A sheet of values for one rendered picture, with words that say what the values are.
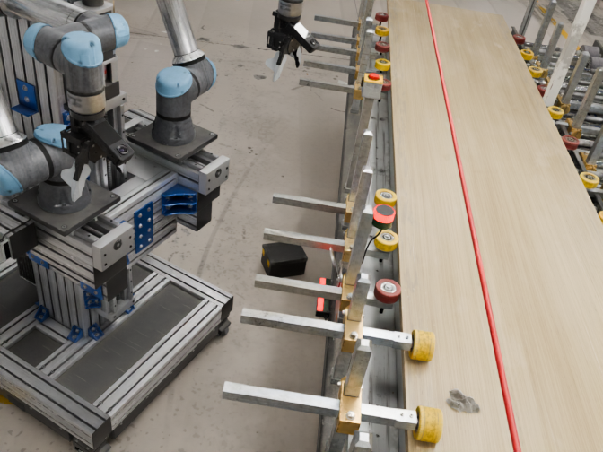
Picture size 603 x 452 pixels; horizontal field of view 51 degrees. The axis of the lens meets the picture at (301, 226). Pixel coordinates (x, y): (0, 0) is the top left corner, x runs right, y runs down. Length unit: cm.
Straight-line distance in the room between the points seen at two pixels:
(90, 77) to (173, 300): 159
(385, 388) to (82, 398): 109
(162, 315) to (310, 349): 70
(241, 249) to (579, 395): 201
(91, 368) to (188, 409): 43
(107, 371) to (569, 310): 165
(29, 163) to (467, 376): 128
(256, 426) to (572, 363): 128
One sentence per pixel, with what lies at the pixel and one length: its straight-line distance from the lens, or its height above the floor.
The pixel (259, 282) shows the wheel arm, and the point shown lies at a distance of 194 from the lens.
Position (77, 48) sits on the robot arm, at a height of 166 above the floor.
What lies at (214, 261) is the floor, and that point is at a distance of 329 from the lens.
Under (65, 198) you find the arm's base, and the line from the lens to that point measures 189.
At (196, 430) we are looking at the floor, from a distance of 262.
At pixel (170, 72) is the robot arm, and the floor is 127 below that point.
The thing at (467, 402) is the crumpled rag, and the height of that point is 92.
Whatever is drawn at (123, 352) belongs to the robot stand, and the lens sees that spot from 260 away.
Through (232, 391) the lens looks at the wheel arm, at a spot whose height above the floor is 96.
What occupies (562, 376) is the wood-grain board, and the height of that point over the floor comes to 90.
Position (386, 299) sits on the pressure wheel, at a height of 89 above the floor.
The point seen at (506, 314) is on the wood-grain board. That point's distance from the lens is 201.
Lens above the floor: 218
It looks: 38 degrees down
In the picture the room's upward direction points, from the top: 9 degrees clockwise
